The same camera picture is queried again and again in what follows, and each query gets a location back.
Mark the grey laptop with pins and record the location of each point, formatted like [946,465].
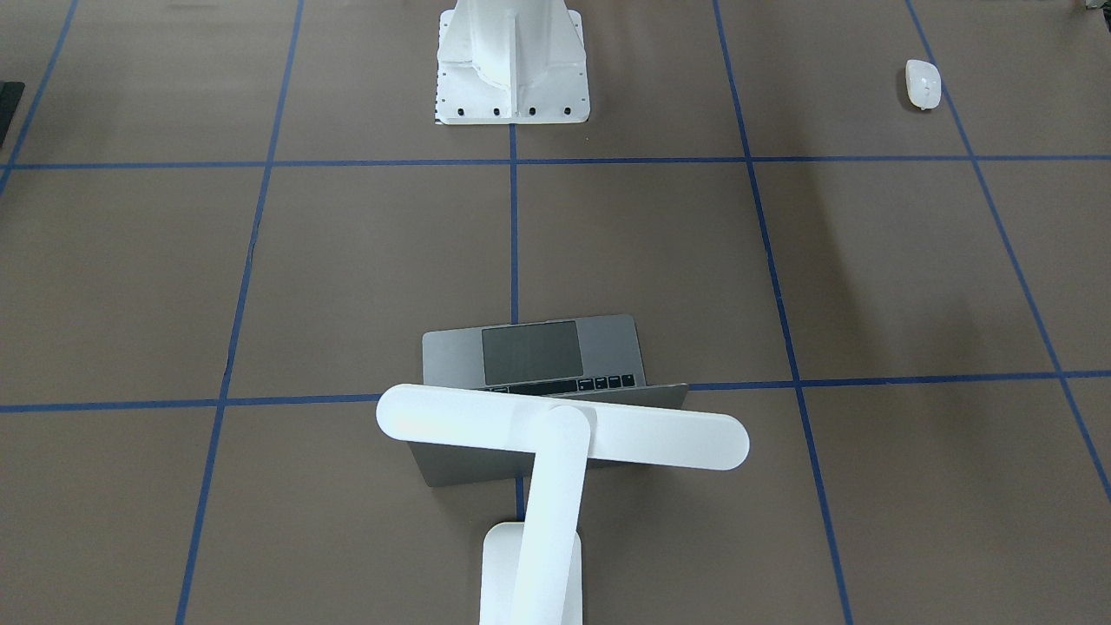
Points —
[596,358]

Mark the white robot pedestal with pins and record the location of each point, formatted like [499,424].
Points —
[511,62]

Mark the white computer mouse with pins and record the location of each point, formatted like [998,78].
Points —
[923,84]

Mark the black mouse pad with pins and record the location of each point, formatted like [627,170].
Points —
[10,96]

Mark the white desk lamp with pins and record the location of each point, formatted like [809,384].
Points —
[532,570]

